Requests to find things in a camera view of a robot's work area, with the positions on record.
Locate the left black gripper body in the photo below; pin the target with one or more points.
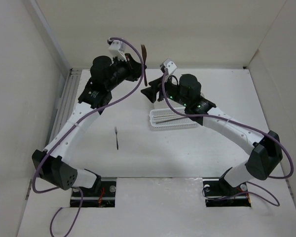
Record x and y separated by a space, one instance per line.
123 70

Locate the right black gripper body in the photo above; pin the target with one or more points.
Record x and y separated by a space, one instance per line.
166 89

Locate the brown wooden fork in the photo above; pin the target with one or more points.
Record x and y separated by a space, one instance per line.
144 57

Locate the silver metal chopstick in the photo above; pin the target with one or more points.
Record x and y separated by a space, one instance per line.
169 120

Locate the small black two-prong fork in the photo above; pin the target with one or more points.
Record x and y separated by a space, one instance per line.
116 137

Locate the long black chopstick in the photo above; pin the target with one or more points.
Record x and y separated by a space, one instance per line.
166 116

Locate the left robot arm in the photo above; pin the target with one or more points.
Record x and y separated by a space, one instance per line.
52 164

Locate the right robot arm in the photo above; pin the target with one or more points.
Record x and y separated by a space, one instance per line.
264 150

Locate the white shallow mesh basket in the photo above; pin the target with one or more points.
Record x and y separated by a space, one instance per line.
173 125

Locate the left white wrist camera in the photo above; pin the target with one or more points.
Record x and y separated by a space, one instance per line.
117 49

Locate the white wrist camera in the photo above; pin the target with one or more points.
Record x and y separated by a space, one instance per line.
117 49
169 66

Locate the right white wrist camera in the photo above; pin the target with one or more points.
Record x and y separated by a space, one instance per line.
169 66

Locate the aluminium frame rail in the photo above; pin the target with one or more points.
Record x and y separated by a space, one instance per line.
64 103

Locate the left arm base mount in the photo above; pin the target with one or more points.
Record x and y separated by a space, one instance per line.
103 197

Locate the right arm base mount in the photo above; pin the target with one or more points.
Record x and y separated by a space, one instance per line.
217 194

